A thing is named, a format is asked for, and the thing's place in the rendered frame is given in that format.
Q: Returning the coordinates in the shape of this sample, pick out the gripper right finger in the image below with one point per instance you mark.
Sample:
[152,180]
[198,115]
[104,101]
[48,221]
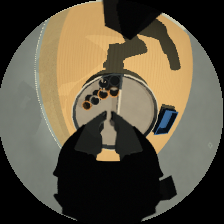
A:
[130,141]

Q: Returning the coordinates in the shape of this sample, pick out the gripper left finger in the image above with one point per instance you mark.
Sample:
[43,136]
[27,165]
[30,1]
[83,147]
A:
[86,140]

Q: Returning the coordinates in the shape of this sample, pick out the blue rectangular crate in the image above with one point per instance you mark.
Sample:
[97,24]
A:
[165,121]

